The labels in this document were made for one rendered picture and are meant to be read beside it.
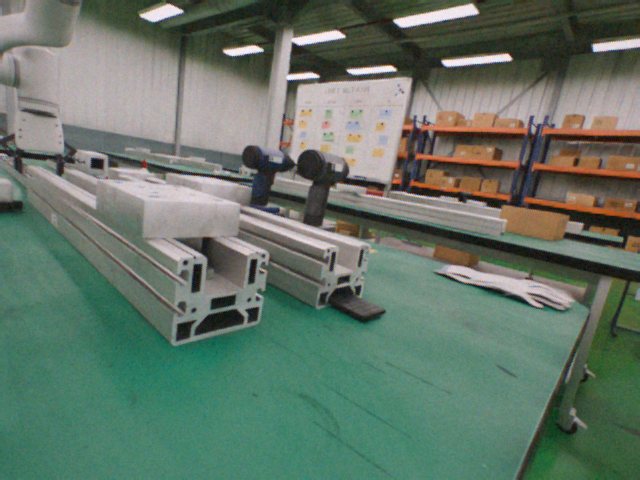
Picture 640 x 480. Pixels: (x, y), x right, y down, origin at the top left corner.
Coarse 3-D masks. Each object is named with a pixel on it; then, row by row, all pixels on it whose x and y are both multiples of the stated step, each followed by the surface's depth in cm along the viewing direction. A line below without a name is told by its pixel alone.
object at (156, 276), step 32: (32, 192) 80; (64, 192) 59; (64, 224) 60; (96, 224) 48; (96, 256) 48; (128, 256) 39; (160, 256) 33; (192, 256) 32; (224, 256) 39; (256, 256) 37; (128, 288) 39; (160, 288) 33; (192, 288) 33; (224, 288) 36; (256, 288) 38; (160, 320) 34; (192, 320) 33; (224, 320) 38; (256, 320) 39
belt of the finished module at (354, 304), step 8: (336, 288) 53; (336, 296) 49; (344, 296) 50; (352, 296) 50; (336, 304) 47; (344, 304) 47; (352, 304) 47; (360, 304) 48; (368, 304) 48; (352, 312) 45; (360, 312) 45; (368, 312) 45; (376, 312) 46; (384, 312) 47
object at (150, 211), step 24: (96, 192) 45; (120, 192) 39; (144, 192) 39; (168, 192) 42; (192, 192) 46; (120, 216) 39; (144, 216) 35; (168, 216) 36; (192, 216) 38; (216, 216) 40; (192, 240) 40
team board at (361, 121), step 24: (312, 96) 410; (336, 96) 387; (360, 96) 366; (384, 96) 348; (408, 96) 334; (312, 120) 412; (336, 120) 388; (360, 120) 367; (384, 120) 349; (312, 144) 413; (336, 144) 390; (360, 144) 369; (384, 144) 349; (360, 168) 370; (384, 168) 351; (288, 216) 452
